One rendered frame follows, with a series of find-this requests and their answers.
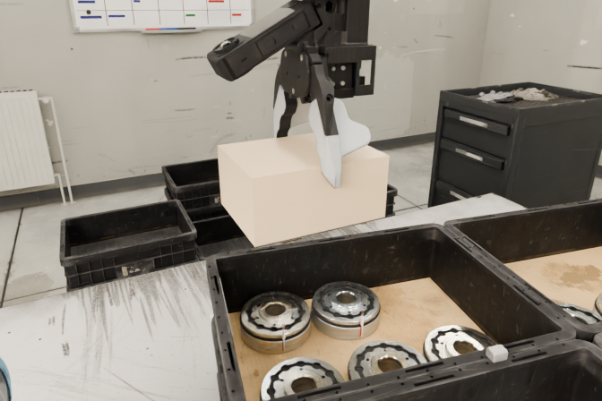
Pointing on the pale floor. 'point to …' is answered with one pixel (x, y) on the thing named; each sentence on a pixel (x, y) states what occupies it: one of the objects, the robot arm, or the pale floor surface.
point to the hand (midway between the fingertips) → (300, 168)
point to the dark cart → (516, 146)
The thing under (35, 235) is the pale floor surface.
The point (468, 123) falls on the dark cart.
